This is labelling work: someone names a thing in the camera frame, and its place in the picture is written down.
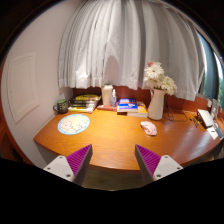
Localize red flat case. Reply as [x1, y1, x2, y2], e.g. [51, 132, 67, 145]
[97, 105, 117, 112]

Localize stack of books, yellow top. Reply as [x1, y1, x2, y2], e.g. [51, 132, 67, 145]
[68, 94, 101, 113]

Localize round light blue mouse pad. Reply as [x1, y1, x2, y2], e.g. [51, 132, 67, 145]
[57, 114, 90, 135]

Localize white paper card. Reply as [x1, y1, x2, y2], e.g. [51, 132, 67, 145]
[207, 127, 218, 140]

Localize dark green mug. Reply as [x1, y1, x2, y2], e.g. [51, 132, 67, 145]
[53, 99, 68, 114]

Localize black cable on desk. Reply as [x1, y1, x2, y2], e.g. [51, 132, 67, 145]
[163, 99, 201, 129]

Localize white wall panel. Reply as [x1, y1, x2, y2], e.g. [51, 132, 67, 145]
[7, 53, 39, 123]

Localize white ceramic pitcher vase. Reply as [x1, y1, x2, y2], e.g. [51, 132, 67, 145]
[148, 89, 165, 120]

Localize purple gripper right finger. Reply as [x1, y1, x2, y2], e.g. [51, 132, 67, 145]
[135, 145, 182, 184]

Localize white box device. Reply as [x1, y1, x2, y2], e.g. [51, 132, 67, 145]
[197, 109, 214, 128]

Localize orange book under blue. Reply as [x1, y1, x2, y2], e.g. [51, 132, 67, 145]
[127, 101, 148, 118]

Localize pink computer mouse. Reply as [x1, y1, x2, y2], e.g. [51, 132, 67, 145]
[140, 121, 157, 136]

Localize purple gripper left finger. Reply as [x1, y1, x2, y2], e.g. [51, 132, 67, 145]
[44, 145, 93, 186]

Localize white and pink flowers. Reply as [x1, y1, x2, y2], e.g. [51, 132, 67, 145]
[143, 61, 177, 95]

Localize clear sanitizer bottle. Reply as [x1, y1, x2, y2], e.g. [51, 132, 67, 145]
[110, 89, 117, 107]

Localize white pleated curtain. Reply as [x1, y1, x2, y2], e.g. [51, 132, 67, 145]
[58, 0, 204, 101]

